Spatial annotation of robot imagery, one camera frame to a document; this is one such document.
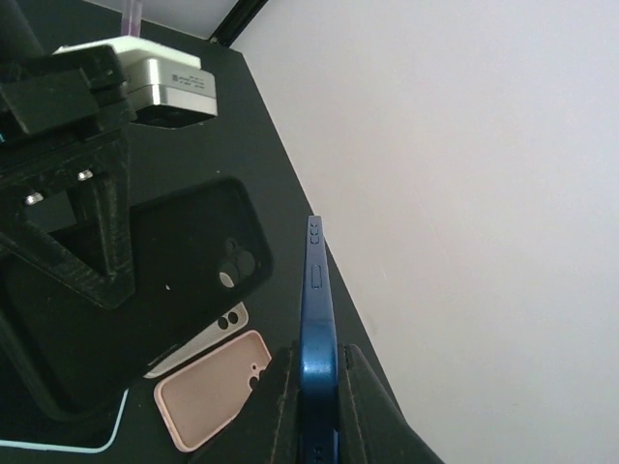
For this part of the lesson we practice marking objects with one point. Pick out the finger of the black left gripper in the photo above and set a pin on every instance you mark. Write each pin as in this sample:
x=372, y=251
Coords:
x=96, y=177

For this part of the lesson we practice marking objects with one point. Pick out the left black frame post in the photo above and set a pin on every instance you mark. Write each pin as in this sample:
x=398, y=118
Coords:
x=236, y=21

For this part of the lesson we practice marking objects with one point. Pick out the phone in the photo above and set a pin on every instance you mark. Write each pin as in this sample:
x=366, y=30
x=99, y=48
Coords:
x=201, y=399
x=230, y=323
x=25, y=426
x=196, y=254

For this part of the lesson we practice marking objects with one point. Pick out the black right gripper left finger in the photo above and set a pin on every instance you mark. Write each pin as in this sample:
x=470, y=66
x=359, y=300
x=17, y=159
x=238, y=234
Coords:
x=267, y=428

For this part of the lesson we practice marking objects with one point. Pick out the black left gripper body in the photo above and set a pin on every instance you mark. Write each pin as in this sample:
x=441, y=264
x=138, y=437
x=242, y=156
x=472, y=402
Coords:
x=62, y=114

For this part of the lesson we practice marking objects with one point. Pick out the blue smartphone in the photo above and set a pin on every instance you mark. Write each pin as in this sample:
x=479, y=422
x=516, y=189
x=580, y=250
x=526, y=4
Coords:
x=319, y=371

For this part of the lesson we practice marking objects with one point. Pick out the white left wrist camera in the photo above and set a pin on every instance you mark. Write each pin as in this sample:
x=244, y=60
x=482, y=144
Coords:
x=166, y=87

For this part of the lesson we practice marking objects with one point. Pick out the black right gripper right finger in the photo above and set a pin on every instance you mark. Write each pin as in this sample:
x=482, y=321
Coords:
x=371, y=427

